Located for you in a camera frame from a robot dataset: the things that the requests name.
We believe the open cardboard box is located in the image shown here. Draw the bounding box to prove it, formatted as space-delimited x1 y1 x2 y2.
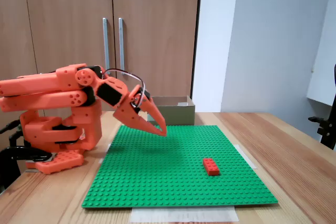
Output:
146 95 196 126

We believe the green lego baseplate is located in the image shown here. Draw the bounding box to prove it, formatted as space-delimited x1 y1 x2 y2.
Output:
81 124 279 209

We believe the red lego block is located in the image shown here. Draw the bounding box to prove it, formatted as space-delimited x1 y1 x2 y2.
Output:
202 157 221 177

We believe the narrow translucent tape strip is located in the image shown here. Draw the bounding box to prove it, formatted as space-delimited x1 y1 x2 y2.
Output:
236 144 258 170
98 144 112 165

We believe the wide translucent tape strip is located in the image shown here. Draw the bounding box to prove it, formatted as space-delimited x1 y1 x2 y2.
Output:
130 206 239 223

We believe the wooden cabinet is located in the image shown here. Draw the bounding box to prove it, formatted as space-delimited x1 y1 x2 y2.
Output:
0 0 203 130

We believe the black table clamp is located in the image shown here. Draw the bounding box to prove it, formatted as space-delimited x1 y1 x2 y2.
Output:
0 129 53 193

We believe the white panel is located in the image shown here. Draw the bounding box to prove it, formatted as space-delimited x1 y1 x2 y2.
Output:
306 0 336 107

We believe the black power cable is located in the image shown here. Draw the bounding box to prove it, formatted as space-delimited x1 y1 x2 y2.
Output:
0 120 21 134

